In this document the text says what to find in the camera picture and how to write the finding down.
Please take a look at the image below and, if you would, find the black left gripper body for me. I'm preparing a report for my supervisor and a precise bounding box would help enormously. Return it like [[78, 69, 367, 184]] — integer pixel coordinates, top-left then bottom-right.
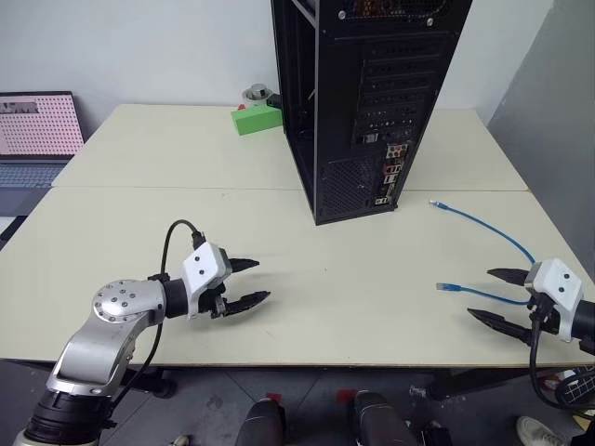
[[197, 249, 235, 321]]

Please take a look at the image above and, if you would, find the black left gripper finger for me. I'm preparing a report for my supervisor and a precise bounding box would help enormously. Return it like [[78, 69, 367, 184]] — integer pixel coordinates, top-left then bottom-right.
[[225, 290, 272, 319], [231, 257, 261, 277]]

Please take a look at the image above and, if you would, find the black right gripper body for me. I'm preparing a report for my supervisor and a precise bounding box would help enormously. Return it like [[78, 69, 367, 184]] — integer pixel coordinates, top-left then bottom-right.
[[523, 261, 560, 335]]

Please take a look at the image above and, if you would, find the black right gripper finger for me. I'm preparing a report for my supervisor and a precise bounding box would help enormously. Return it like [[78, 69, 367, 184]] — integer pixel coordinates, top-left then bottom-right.
[[485, 267, 531, 291], [466, 308, 534, 346]]

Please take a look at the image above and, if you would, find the black table leg bar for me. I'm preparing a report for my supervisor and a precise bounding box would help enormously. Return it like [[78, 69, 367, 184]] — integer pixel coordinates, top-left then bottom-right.
[[125, 368, 179, 400], [428, 368, 575, 401]]

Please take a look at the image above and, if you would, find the black white grid object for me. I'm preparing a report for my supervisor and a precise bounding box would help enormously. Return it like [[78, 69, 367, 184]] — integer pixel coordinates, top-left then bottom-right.
[[555, 365, 595, 411]]

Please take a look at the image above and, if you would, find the white shoe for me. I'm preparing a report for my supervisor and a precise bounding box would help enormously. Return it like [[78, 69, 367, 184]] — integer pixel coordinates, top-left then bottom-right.
[[516, 415, 571, 446]]

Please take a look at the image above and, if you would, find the dark rounded shape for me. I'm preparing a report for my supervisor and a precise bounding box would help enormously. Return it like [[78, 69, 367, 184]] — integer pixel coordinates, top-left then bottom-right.
[[231, 397, 286, 446], [347, 389, 422, 446]]

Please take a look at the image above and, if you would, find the green rectangular block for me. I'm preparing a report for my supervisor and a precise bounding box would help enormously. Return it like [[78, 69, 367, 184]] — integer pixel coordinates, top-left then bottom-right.
[[231, 105, 285, 138]]

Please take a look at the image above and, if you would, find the black computer tower case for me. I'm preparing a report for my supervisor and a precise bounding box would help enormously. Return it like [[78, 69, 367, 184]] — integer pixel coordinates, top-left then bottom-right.
[[271, 0, 474, 227]]

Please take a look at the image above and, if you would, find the grey partition panel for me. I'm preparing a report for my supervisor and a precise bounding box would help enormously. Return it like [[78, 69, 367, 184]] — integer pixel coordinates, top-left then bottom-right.
[[482, 0, 595, 306]]

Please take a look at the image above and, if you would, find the open laptop with pink screen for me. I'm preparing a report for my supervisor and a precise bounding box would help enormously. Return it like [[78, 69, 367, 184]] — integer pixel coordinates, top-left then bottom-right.
[[0, 90, 88, 190]]

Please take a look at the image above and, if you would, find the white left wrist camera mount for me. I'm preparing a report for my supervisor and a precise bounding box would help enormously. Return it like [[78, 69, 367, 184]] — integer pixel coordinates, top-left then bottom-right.
[[180, 242, 233, 321]]

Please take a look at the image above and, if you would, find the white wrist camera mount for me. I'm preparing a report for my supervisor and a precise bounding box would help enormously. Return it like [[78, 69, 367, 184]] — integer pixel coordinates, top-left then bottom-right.
[[524, 258, 585, 344], [180, 242, 233, 321]]

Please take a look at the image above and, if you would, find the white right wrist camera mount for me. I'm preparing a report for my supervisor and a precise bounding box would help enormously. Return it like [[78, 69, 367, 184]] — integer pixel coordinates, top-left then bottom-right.
[[524, 258, 585, 344]]

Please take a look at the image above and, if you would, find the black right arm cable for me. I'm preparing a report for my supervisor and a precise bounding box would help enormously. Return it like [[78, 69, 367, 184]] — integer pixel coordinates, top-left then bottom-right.
[[528, 301, 595, 411]]

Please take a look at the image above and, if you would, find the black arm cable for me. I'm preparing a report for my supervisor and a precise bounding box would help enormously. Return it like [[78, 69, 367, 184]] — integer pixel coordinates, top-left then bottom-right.
[[528, 301, 595, 411], [109, 219, 206, 410]]

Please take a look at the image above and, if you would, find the blue ethernet cable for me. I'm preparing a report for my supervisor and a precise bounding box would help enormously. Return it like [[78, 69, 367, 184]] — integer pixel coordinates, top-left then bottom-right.
[[428, 199, 540, 308]]

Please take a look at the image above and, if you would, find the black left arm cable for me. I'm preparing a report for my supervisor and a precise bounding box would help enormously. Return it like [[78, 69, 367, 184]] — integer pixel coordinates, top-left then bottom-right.
[[109, 219, 206, 410]]

